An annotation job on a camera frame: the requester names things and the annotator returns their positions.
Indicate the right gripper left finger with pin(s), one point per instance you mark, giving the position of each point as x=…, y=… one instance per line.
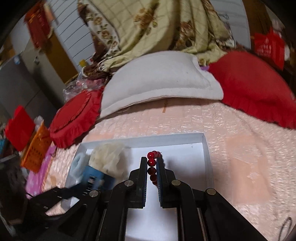
x=139, y=188

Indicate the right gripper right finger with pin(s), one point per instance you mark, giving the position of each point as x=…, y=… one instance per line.
x=165, y=187

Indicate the blue hair claw clip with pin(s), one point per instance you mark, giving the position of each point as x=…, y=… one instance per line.
x=94, y=179

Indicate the cream dotted chiffon scrunchie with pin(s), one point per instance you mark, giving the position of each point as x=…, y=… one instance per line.
x=110, y=159

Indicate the grey fuzzy scrunchie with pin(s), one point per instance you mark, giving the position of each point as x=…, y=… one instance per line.
x=78, y=165

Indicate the white cardboard box lid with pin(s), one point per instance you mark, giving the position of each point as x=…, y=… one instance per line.
x=187, y=155

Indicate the orange plastic basket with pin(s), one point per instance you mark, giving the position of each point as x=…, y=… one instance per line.
x=36, y=150

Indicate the red ruffled cushion left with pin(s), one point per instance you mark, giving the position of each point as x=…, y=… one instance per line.
x=76, y=117

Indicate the red ruffled cushion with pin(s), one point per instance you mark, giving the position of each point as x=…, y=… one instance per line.
x=249, y=84
x=76, y=117

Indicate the pink bedspread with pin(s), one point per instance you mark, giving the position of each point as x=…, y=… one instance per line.
x=253, y=161

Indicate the red box in basket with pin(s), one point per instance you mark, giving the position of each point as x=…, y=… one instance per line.
x=19, y=129

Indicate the white pillow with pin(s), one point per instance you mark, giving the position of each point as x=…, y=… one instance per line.
x=165, y=74

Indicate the clear plastic bag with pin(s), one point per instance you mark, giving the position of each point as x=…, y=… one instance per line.
x=75, y=87

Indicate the red ruffled cushion right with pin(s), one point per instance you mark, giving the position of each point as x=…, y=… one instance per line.
x=249, y=84

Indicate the floral beige quilt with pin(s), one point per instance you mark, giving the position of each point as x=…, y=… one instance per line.
x=125, y=30

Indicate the red gift bag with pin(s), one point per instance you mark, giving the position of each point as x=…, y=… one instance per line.
x=271, y=48

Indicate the red hanging decoration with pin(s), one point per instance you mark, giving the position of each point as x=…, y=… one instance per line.
x=38, y=25

